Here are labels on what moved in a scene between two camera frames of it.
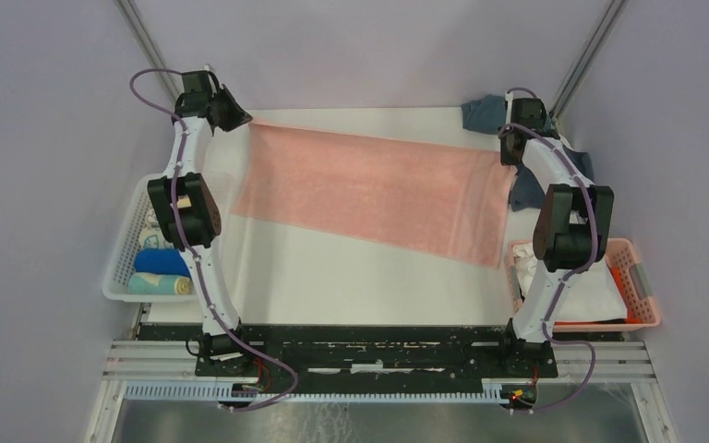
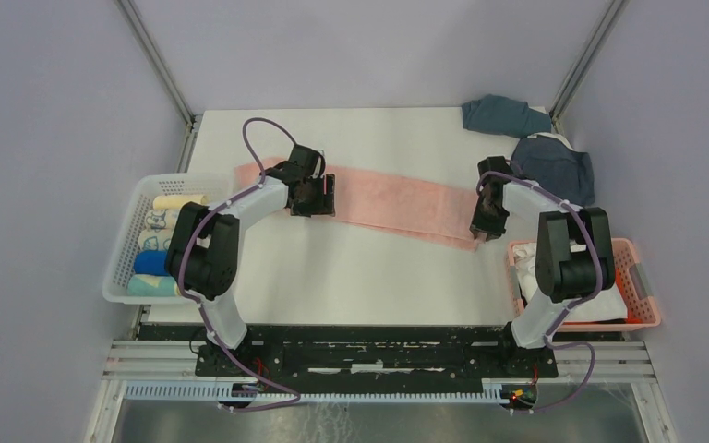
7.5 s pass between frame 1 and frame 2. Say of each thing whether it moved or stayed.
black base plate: stayed
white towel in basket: stayed
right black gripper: moved
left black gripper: moved
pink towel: moved
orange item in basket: stayed
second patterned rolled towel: stayed
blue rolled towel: stayed
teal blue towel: stayed
